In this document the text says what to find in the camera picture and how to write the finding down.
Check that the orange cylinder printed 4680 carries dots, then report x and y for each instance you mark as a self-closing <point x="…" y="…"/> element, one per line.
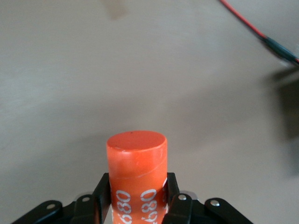
<point x="136" y="158"/>

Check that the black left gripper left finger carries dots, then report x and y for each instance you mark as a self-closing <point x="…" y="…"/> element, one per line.
<point x="88" y="210"/>

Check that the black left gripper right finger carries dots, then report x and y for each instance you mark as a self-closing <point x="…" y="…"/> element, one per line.
<point x="182" y="210"/>

